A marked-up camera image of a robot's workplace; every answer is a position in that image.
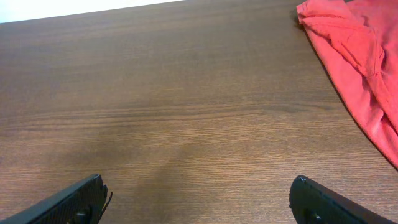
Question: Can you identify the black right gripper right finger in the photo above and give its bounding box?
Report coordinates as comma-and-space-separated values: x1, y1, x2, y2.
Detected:
289, 175, 395, 224

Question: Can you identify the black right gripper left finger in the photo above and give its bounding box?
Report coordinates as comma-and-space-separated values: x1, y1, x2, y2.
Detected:
1, 174, 113, 224

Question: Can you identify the red heathered t-shirt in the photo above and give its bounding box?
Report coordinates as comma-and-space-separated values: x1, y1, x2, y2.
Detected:
297, 0, 397, 167

